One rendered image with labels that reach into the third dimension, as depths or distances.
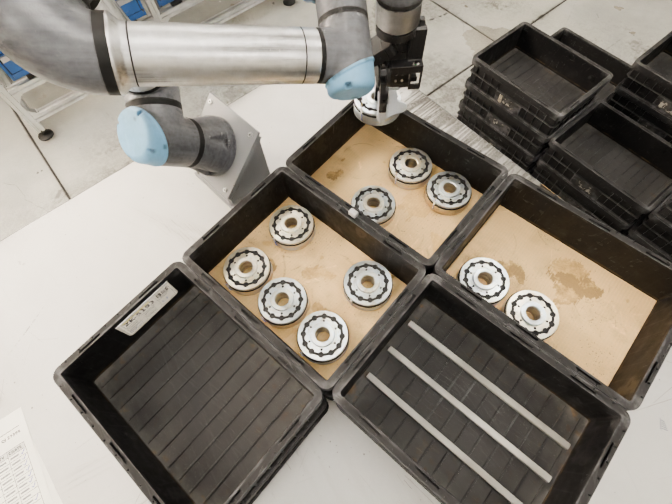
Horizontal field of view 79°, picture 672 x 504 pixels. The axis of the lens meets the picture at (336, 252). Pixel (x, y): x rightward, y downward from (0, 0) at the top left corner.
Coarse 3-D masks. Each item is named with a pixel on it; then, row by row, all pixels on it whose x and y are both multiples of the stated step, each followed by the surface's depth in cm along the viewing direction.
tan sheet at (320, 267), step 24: (264, 240) 93; (312, 240) 93; (336, 240) 93; (288, 264) 90; (312, 264) 90; (336, 264) 90; (312, 288) 88; (336, 288) 88; (312, 312) 85; (336, 312) 85; (360, 312) 85; (288, 336) 83; (360, 336) 83
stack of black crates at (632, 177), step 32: (576, 128) 156; (608, 128) 155; (640, 128) 146; (544, 160) 154; (576, 160) 141; (608, 160) 153; (640, 160) 152; (576, 192) 149; (608, 192) 140; (640, 192) 146; (608, 224) 148
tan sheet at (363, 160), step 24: (360, 144) 104; (384, 144) 104; (336, 168) 101; (360, 168) 101; (384, 168) 101; (432, 168) 100; (336, 192) 98; (408, 192) 97; (408, 216) 94; (432, 216) 94; (456, 216) 94; (408, 240) 92; (432, 240) 91
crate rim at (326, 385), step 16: (272, 176) 89; (288, 176) 89; (256, 192) 87; (320, 192) 86; (240, 208) 86; (336, 208) 84; (224, 224) 84; (384, 240) 81; (400, 256) 79; (240, 304) 76; (400, 304) 75; (256, 320) 75; (384, 320) 74; (272, 336) 73; (368, 336) 73; (288, 352) 73; (352, 352) 72; (304, 368) 71; (320, 384) 70
